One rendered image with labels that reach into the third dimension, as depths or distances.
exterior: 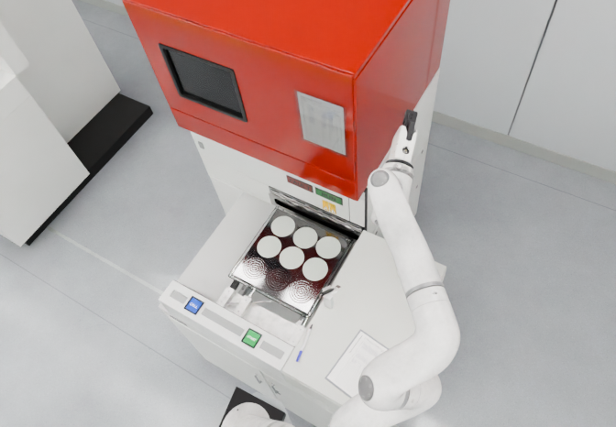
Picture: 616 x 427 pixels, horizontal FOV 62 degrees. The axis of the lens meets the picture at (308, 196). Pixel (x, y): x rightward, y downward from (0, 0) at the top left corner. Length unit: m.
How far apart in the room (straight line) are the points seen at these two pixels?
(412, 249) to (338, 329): 0.72
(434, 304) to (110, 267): 2.52
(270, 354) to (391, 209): 0.86
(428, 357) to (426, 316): 0.09
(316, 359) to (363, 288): 0.31
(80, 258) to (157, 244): 0.48
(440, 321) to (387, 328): 0.73
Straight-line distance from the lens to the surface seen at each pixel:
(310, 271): 2.03
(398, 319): 1.89
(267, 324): 1.99
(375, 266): 1.96
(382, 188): 1.22
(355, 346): 1.85
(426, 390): 1.26
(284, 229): 2.13
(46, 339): 3.37
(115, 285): 3.32
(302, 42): 1.44
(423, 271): 1.20
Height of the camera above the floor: 2.73
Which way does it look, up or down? 56 degrees down
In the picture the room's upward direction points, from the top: 9 degrees counter-clockwise
